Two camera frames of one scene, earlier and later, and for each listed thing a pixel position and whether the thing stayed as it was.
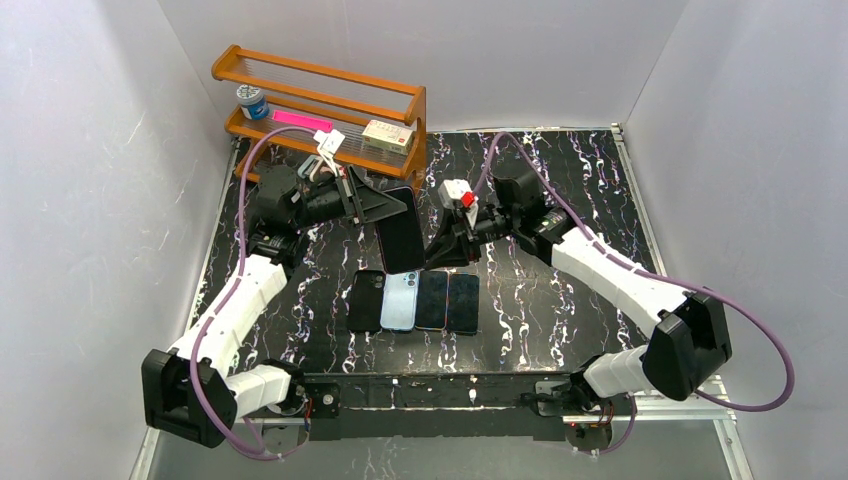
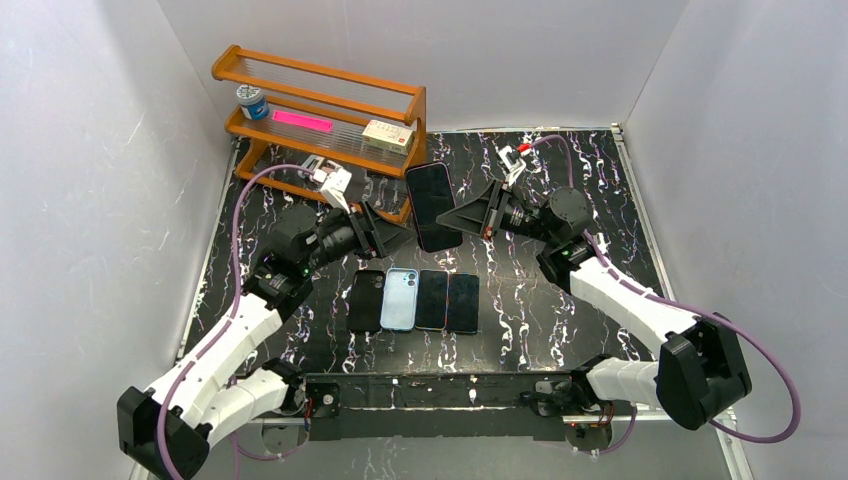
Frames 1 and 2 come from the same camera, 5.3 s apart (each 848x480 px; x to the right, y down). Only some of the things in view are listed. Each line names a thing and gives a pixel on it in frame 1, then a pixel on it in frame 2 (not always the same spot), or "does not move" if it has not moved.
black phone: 367,301 does not move
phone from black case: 462,316 does not move
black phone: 400,235 → 431,195
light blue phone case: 399,305 does not move
